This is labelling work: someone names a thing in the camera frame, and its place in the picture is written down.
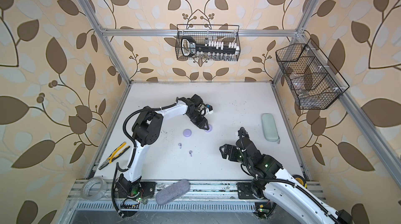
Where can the purple round charging case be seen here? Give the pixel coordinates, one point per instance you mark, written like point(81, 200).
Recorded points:
point(187, 133)

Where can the clear tape roll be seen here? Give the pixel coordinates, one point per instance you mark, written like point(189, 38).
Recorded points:
point(94, 189)

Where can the black wire basket right wall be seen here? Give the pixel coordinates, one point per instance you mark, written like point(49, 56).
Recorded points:
point(312, 78)

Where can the yellow tape measure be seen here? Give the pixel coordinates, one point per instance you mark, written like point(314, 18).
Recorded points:
point(300, 180)

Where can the black socket holder rail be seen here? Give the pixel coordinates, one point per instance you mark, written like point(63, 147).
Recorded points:
point(206, 48)

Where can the black wire basket back wall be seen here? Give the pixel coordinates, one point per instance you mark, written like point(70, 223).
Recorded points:
point(225, 32)

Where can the yellow black pliers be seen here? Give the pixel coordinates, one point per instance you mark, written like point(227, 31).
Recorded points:
point(119, 151)

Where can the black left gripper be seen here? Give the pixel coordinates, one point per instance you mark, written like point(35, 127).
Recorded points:
point(203, 123)

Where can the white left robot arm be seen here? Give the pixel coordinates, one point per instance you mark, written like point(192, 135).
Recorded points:
point(143, 128)

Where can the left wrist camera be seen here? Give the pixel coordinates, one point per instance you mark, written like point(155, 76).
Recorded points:
point(207, 109)

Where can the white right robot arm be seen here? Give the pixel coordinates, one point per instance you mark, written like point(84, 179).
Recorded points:
point(273, 182)

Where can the black wire basket wall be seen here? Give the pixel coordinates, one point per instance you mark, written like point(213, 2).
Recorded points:
point(225, 32)
point(312, 78)

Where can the grey felt glasses case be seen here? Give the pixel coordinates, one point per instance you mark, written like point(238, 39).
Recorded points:
point(173, 192)

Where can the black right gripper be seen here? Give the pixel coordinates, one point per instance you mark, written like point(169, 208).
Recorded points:
point(233, 148)

